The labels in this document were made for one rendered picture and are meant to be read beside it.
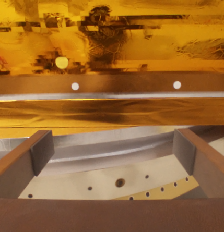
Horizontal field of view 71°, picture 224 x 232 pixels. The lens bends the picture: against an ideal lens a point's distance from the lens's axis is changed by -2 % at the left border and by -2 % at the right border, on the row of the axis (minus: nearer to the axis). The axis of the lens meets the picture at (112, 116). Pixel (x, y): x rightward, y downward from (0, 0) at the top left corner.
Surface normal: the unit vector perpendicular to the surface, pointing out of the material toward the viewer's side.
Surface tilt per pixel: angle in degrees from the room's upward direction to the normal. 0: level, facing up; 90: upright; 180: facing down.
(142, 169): 90
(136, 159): 0
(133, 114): 90
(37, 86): 90
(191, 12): 93
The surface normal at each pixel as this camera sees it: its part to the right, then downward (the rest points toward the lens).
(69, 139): 0.22, 0.25
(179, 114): -0.02, 0.25
